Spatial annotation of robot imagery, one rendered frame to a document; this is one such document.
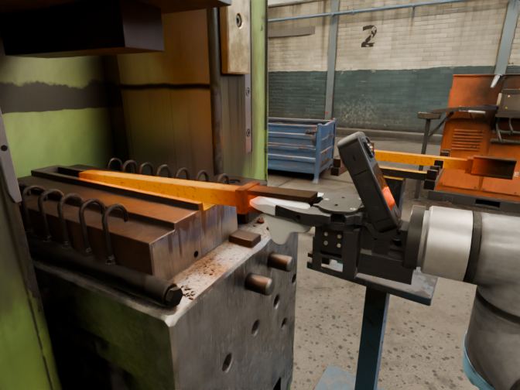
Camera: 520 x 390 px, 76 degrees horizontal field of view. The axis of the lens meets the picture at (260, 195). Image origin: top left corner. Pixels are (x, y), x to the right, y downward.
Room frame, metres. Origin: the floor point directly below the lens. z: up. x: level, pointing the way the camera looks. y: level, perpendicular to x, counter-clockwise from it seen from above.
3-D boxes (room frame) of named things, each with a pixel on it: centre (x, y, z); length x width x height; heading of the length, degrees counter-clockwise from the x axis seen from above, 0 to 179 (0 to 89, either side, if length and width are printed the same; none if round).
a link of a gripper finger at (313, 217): (0.38, -0.06, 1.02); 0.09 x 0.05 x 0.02; 65
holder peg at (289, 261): (0.52, -0.04, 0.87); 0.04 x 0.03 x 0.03; 62
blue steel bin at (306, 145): (4.61, -0.36, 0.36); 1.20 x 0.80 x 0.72; 64
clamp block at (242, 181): (0.64, 0.06, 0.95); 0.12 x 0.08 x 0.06; 62
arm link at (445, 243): (0.33, -0.20, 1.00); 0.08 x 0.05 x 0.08; 152
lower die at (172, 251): (0.55, 0.27, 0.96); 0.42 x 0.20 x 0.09; 62
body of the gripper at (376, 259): (0.37, -0.13, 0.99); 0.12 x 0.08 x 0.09; 62
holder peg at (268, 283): (0.45, 0.00, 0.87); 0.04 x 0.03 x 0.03; 62
